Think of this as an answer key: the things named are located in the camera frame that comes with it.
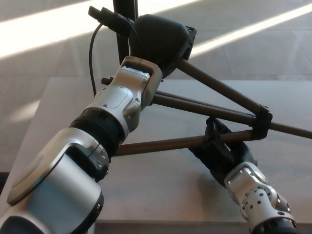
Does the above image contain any brown and black tripod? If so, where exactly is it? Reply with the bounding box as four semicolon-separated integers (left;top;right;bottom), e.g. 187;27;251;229
88;6;312;156

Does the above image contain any black upright pole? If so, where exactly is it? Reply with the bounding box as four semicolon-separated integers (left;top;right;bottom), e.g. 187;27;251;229
112;0;139;64

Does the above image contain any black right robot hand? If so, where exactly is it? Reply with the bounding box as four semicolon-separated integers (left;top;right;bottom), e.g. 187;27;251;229
189;117;256;188

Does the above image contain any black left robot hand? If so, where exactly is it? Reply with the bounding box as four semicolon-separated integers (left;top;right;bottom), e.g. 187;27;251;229
128;14;197;80

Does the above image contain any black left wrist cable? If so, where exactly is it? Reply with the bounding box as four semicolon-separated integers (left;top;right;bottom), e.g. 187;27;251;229
89;19;140;96

